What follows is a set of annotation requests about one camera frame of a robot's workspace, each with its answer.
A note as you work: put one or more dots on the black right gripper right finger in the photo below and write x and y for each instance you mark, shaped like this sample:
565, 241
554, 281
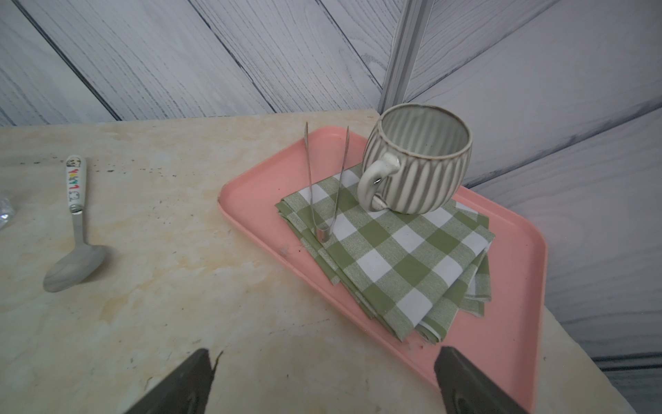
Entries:
466, 389

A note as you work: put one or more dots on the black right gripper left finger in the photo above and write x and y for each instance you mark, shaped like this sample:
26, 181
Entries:
185, 390

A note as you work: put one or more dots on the pink serving tray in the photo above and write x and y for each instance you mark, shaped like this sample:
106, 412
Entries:
504, 344

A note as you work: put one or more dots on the green checkered cloth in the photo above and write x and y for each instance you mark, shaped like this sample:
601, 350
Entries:
410, 272

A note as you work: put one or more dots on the metal spoon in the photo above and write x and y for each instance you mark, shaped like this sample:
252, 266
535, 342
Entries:
85, 258

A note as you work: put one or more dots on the striped ceramic mug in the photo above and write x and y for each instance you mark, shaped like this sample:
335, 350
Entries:
415, 160

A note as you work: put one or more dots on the clear plastic cup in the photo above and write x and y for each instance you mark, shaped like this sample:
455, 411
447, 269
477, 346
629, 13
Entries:
7, 211

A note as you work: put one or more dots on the right aluminium frame post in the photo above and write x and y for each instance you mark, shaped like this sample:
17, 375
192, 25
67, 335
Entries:
404, 50

